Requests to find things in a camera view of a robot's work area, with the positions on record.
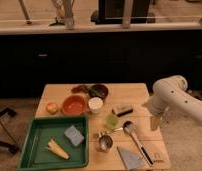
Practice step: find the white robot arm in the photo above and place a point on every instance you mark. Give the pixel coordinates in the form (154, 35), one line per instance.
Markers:
(172, 91)

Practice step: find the yellow banana peel toy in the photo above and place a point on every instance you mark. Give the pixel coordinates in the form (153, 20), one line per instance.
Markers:
(56, 149)

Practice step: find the black and white eraser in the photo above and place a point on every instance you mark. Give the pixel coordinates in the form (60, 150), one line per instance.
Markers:
(122, 110)

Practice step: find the white cup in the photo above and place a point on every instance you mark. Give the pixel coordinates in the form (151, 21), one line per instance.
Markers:
(95, 104)

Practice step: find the green plastic tray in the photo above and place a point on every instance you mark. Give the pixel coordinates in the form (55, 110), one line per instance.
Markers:
(35, 156)

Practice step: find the red bowl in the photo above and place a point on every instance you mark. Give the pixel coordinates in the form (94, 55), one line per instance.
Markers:
(73, 105)

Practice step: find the dark brown bowl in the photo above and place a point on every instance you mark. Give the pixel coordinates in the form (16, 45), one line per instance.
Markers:
(99, 90)

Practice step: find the metal measuring cup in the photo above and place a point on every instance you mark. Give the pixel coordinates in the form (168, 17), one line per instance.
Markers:
(104, 142)

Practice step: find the green plastic cup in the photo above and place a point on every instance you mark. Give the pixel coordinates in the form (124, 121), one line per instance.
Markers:
(111, 121)

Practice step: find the dish brush with handle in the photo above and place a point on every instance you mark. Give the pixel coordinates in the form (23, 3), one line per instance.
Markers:
(129, 129)

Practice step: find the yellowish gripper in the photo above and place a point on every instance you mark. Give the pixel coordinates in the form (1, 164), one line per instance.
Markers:
(155, 122)

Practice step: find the blue sponge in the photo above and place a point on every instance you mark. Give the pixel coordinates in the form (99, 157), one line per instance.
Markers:
(74, 135)

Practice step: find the orange round fruit toy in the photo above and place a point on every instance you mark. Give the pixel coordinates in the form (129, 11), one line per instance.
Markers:
(52, 108)

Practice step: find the grey blue cloth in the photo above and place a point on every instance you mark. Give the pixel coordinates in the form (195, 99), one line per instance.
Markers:
(130, 159)

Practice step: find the black stand on floor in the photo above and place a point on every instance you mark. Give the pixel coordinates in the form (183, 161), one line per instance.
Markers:
(12, 148)

